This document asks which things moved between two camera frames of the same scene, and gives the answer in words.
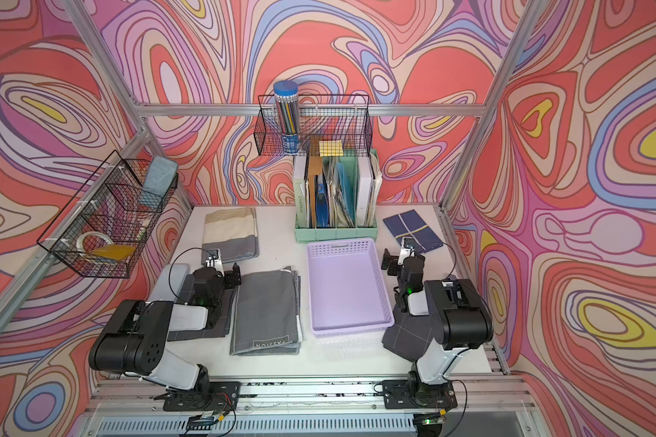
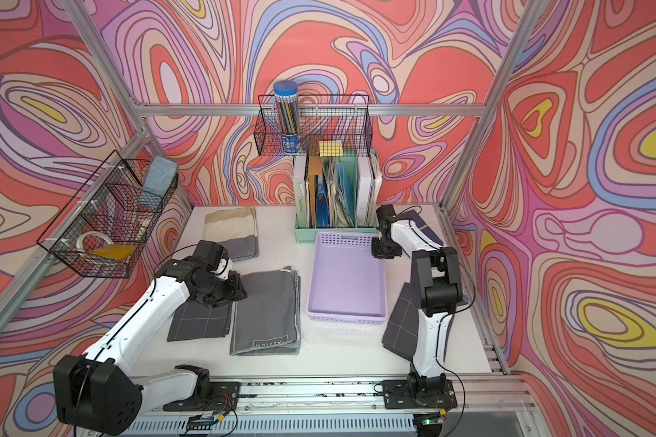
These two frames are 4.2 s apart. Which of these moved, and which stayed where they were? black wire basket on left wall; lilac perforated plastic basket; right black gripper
Moved: lilac perforated plastic basket; right black gripper
Stayed: black wire basket on left wall
